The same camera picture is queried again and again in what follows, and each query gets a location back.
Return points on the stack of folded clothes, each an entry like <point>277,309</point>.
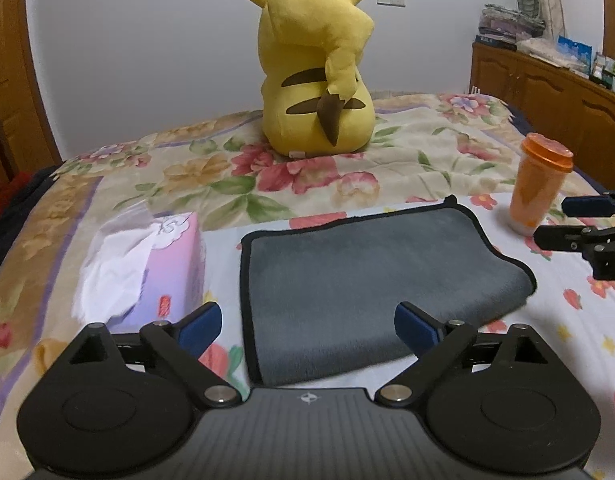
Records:
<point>503,28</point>

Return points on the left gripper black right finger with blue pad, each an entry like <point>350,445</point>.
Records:
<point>437,347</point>

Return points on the white strawberry print sheet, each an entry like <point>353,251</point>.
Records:
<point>574,314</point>

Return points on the orange plastic cup with lid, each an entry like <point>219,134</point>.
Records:
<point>542,169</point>

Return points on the blue white package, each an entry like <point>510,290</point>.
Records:
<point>579,55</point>

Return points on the brown louvered wardrobe door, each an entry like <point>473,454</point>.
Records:
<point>27,143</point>

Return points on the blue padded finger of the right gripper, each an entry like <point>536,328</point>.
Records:
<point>597,206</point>

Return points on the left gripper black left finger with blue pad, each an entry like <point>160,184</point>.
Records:
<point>173,351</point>

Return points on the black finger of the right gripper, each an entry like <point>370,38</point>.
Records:
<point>596,246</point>

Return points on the brown wooden cabinet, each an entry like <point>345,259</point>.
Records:
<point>557,103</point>

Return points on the lilac tissue box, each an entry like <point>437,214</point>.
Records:
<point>141,268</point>

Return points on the floral bed quilt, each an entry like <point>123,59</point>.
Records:
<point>425,147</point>

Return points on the purple and grey towel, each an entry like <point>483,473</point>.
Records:
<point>319,302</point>

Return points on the yellow pikachu plush toy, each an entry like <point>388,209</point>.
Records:
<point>315,101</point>

